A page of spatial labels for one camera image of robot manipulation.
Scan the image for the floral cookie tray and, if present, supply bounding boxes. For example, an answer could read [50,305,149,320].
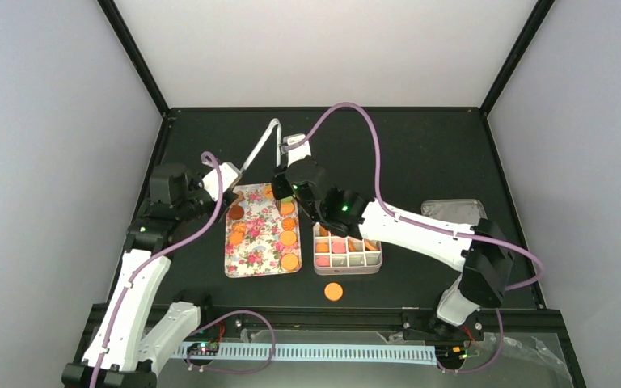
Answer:
[224,183,302,279]

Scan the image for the metal tongs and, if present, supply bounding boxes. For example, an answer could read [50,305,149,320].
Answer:
[240,118,283,173]

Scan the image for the pink divided cookie tin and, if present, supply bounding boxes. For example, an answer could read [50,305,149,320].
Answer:
[312,223,383,276]

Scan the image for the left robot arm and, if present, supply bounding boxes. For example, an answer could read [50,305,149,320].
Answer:
[61,162,242,387]

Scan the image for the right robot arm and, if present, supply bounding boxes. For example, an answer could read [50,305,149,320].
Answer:
[271,156,514,339]

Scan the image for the dark brown round cookie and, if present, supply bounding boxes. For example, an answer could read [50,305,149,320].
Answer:
[228,205,245,220]

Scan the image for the white pink sandwich cookie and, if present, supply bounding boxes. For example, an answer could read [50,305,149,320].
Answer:
[331,241,347,255]

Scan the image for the fallen orange round cracker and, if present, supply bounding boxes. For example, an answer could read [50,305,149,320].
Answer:
[323,282,344,302]

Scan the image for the clear plastic tin lid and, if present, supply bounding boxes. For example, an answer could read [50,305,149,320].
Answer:
[420,199,487,234]

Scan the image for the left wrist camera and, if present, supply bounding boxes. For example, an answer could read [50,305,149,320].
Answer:
[202,162,242,201]

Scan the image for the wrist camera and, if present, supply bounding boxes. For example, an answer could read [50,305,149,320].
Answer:
[279,133,312,167]
[202,162,242,201]

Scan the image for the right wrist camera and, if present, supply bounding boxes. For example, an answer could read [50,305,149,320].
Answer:
[279,133,312,167]

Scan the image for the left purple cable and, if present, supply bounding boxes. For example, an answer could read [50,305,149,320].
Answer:
[87,151,277,388]

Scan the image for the white slotted cable duct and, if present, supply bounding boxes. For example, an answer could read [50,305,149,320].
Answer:
[171,342,437,366]

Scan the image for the black frame post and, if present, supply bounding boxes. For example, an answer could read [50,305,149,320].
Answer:
[97,0,170,116]

